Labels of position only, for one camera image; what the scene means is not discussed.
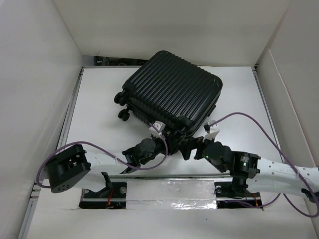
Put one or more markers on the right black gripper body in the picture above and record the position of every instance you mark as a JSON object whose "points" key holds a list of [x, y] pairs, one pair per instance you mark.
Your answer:
{"points": [[197, 142]]}

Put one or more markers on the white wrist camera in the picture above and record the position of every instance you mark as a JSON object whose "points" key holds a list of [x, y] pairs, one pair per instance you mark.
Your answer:
{"points": [[156, 129], [212, 130]]}

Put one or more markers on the dark equipment behind table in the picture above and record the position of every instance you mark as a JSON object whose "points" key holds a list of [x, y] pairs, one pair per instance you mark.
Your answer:
{"points": [[113, 61]]}

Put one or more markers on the black hard-shell suitcase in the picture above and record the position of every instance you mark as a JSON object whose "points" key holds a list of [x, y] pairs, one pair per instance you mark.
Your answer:
{"points": [[172, 90]]}

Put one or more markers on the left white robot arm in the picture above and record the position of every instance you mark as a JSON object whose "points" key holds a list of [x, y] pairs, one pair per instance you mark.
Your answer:
{"points": [[88, 166]]}

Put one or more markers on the aluminium rail with mounts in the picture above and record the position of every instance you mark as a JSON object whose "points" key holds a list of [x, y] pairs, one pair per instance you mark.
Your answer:
{"points": [[101, 191]]}

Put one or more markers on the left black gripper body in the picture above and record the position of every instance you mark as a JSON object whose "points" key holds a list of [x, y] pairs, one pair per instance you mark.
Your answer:
{"points": [[165, 136]]}

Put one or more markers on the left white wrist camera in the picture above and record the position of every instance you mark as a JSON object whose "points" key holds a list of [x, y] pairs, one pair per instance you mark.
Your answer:
{"points": [[156, 129]]}

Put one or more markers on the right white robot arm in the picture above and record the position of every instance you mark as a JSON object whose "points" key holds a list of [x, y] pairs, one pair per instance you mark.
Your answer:
{"points": [[251, 173]]}

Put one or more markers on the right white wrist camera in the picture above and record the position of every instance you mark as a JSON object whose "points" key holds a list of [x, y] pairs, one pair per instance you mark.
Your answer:
{"points": [[212, 130]]}

